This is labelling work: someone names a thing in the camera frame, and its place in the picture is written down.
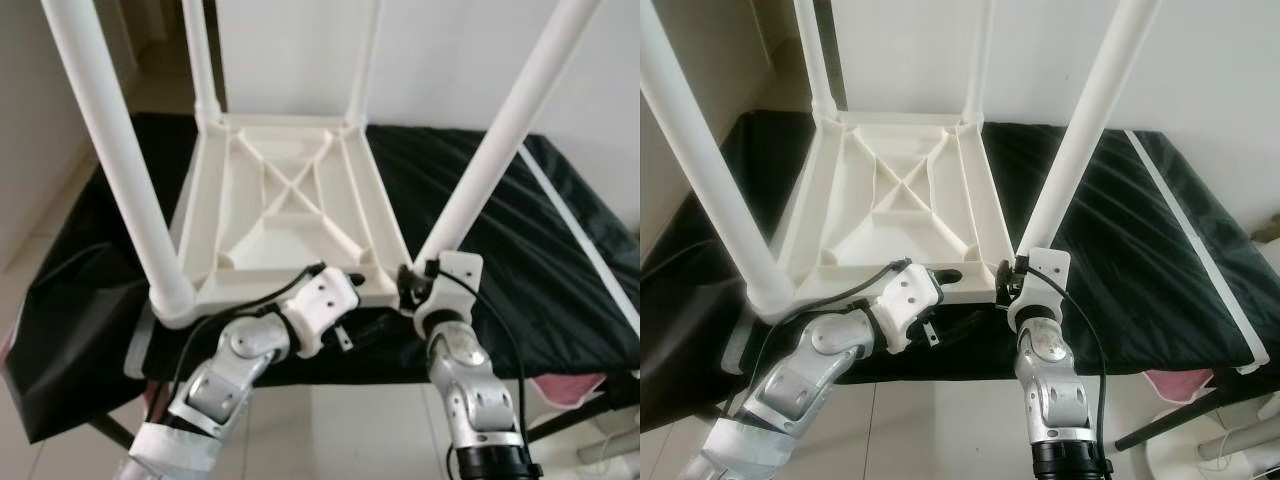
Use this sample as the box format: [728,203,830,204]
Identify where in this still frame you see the white plastic table top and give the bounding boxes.
[150,110,413,329]
[765,110,1017,319]

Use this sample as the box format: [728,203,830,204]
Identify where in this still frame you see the white plastic table leg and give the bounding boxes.
[964,0,997,127]
[40,0,198,329]
[180,0,227,127]
[1013,0,1163,263]
[344,0,387,127]
[413,0,603,269]
[640,0,797,323]
[795,0,842,127]

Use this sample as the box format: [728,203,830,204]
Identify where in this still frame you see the black metal table leg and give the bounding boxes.
[1115,385,1280,452]
[90,415,137,451]
[525,390,641,447]

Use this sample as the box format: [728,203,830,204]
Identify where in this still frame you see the white round floor base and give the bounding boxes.
[1150,420,1280,480]
[580,420,641,467]

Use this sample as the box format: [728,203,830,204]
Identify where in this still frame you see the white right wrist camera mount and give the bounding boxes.
[1008,248,1072,332]
[412,252,485,337]

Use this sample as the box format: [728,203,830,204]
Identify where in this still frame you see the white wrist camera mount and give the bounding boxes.
[283,265,361,357]
[412,252,485,337]
[880,260,947,352]
[1008,248,1072,332]

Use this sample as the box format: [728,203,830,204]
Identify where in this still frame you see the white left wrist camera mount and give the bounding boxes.
[880,260,947,352]
[283,265,361,357]

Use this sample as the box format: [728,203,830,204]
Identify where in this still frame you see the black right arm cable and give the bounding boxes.
[428,260,533,471]
[1018,256,1114,471]

